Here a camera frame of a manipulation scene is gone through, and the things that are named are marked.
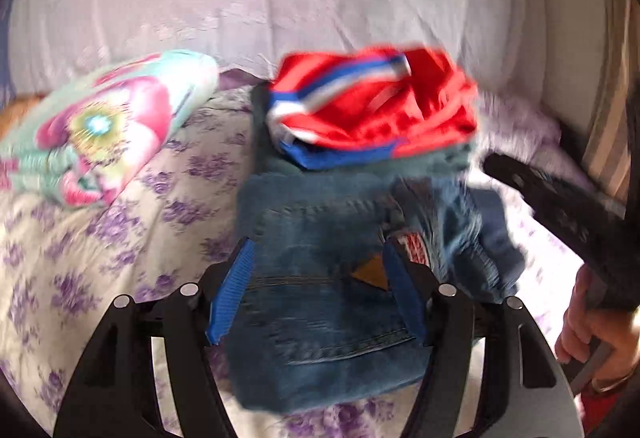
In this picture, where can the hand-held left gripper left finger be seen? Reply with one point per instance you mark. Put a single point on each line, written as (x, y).
(232, 298)

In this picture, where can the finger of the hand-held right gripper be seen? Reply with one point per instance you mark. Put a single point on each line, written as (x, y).
(505, 170)

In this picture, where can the blue denim pants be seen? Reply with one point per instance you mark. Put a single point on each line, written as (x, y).
(310, 318)

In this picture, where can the purple floral bedsheet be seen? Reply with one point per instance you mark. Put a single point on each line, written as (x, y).
(125, 243)

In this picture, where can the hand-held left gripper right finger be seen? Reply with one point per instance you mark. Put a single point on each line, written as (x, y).
(405, 293)

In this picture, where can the folded red shorts blue trim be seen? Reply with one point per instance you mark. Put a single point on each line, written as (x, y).
(380, 113)

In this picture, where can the folded grey green garment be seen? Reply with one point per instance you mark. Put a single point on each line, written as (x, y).
(440, 163)

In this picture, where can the person's right forearm red sleeve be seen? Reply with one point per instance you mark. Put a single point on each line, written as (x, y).
(600, 413)

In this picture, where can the folded teal pink floral quilt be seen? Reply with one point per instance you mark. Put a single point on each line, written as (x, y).
(130, 118)

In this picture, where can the beige striped curtain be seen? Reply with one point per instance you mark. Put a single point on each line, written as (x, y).
(612, 128)

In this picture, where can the orange pillow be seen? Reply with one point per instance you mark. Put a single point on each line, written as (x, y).
(17, 115)

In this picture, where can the person's right hand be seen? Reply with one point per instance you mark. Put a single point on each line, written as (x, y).
(615, 338)

